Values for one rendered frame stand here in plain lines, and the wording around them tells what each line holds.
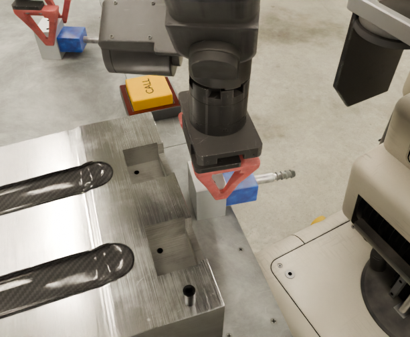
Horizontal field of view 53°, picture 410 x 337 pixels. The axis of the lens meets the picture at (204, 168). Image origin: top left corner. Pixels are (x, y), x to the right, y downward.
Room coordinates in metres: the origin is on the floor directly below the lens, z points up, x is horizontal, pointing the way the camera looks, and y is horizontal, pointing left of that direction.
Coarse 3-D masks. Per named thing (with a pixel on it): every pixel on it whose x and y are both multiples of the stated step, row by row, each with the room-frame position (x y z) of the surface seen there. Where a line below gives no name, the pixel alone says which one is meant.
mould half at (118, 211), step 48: (48, 144) 0.34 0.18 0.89; (96, 144) 0.34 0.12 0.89; (144, 144) 0.34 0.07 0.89; (96, 192) 0.27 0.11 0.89; (144, 192) 0.27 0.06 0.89; (0, 240) 0.21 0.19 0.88; (48, 240) 0.21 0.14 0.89; (96, 240) 0.21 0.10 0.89; (144, 240) 0.21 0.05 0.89; (96, 288) 0.16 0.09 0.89; (144, 288) 0.16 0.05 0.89; (0, 336) 0.13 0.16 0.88; (48, 336) 0.13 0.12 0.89; (96, 336) 0.12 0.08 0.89; (144, 336) 0.13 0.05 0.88; (192, 336) 0.14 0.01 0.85
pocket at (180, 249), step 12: (144, 228) 0.22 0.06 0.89; (156, 228) 0.23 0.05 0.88; (168, 228) 0.23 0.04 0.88; (180, 228) 0.24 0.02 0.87; (192, 228) 0.23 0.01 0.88; (156, 240) 0.23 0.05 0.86; (168, 240) 0.23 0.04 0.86; (180, 240) 0.23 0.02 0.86; (192, 240) 0.22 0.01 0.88; (156, 252) 0.21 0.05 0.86; (168, 252) 0.21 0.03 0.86; (180, 252) 0.21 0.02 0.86; (192, 252) 0.21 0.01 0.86; (156, 264) 0.20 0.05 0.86; (168, 264) 0.20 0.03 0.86; (180, 264) 0.20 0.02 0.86; (192, 264) 0.20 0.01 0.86
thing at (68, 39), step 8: (40, 24) 0.68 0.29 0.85; (48, 24) 0.68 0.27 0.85; (48, 32) 0.65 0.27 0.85; (56, 32) 0.66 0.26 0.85; (64, 32) 0.67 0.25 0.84; (72, 32) 0.67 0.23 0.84; (80, 32) 0.67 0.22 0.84; (40, 40) 0.65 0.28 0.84; (56, 40) 0.65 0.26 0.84; (64, 40) 0.65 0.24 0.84; (72, 40) 0.65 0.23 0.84; (80, 40) 0.66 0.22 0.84; (88, 40) 0.67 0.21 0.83; (96, 40) 0.67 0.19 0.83; (40, 48) 0.65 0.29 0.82; (48, 48) 0.65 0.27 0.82; (56, 48) 0.65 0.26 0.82; (64, 48) 0.65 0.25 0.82; (72, 48) 0.65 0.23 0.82; (80, 48) 0.65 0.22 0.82; (48, 56) 0.65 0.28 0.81; (56, 56) 0.65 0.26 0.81
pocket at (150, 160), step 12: (156, 144) 0.34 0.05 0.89; (132, 156) 0.33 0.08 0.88; (144, 156) 0.33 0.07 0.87; (156, 156) 0.34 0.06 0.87; (132, 168) 0.32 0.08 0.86; (144, 168) 0.32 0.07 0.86; (156, 168) 0.32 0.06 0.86; (168, 168) 0.31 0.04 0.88; (132, 180) 0.31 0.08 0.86; (144, 180) 0.31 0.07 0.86
